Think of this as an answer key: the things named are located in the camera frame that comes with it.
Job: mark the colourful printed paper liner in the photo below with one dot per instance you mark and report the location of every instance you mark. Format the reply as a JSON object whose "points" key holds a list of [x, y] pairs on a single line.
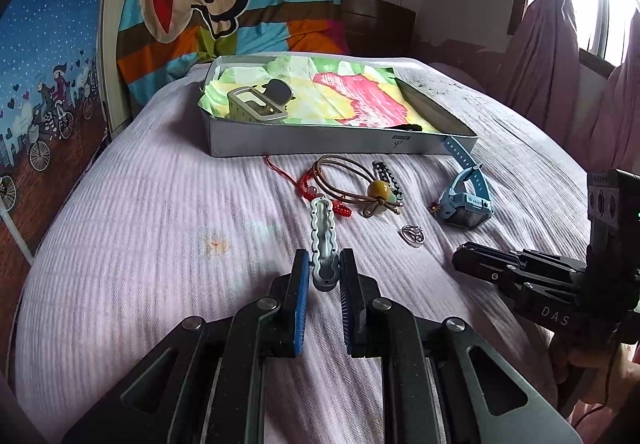
{"points": [[327, 91]]}

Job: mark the pink window curtain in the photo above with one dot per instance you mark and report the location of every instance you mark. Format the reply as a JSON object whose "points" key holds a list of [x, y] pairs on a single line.
{"points": [[538, 77]]}

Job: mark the pink pillow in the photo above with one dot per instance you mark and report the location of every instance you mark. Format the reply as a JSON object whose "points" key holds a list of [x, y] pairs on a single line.
{"points": [[458, 75]]}

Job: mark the beige hair claw clip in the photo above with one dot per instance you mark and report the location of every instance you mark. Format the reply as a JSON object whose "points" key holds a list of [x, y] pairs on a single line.
{"points": [[249, 104]]}

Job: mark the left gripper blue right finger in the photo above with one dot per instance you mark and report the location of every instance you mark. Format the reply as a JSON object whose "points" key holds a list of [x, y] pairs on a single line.
{"points": [[442, 381]]}

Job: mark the blue bicycle print wardrobe cover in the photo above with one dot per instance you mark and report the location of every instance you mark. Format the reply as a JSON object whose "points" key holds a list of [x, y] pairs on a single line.
{"points": [[48, 75]]}

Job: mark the dark wooden headboard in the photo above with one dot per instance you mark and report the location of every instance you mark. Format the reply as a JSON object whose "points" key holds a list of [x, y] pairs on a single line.
{"points": [[377, 29]]}

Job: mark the pink striped bed sheet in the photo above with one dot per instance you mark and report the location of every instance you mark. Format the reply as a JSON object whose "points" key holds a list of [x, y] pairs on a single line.
{"points": [[158, 230]]}

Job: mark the blue kids smartwatch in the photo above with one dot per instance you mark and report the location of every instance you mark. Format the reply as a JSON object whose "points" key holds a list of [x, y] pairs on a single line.
{"points": [[466, 203]]}

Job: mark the person's right hand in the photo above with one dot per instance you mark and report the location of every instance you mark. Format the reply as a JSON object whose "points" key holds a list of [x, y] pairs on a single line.
{"points": [[608, 412]]}

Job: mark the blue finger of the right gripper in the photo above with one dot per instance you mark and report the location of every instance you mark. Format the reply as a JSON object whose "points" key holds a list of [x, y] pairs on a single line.
{"points": [[525, 276], [527, 260]]}

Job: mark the brown hair tie yellow bead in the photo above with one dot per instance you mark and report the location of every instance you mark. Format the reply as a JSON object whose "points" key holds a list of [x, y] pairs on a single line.
{"points": [[349, 181]]}

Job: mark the light blue wavy hair clip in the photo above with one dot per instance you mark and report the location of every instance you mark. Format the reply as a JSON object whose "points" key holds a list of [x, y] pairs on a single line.
{"points": [[325, 269]]}

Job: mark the black white checkered hair clip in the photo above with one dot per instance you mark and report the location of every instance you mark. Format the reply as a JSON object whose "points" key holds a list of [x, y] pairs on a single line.
{"points": [[383, 172]]}

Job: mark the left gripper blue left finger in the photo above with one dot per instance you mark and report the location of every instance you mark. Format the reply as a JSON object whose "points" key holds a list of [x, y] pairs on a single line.
{"points": [[204, 381]]}

